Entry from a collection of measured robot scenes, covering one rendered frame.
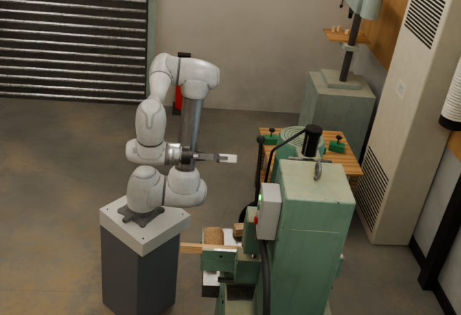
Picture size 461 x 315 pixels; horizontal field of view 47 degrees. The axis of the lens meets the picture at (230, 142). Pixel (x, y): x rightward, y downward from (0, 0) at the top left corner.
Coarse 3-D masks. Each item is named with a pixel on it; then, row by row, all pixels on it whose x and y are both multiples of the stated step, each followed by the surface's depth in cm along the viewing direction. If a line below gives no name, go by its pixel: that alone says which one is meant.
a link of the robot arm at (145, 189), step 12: (144, 168) 259; (132, 180) 256; (144, 180) 254; (156, 180) 257; (132, 192) 258; (144, 192) 256; (156, 192) 258; (132, 204) 261; (144, 204) 260; (156, 204) 261
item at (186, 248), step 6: (180, 246) 219; (186, 246) 220; (192, 246) 220; (198, 246) 220; (222, 246) 221; (228, 246) 222; (234, 246) 222; (240, 246) 223; (180, 252) 221; (186, 252) 221; (192, 252) 221; (198, 252) 221
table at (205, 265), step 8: (224, 232) 235; (232, 232) 236; (224, 240) 231; (232, 240) 231; (240, 240) 232; (200, 264) 222; (208, 264) 220; (216, 264) 221; (224, 264) 221; (232, 264) 221; (336, 272) 225
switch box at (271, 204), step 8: (264, 184) 170; (272, 184) 171; (264, 192) 166; (272, 192) 167; (280, 192) 167; (264, 200) 163; (272, 200) 163; (280, 200) 163; (264, 208) 164; (272, 208) 164; (280, 208) 164; (264, 216) 166; (272, 216) 166; (264, 224) 167; (272, 224) 168; (264, 232) 169; (272, 232) 169
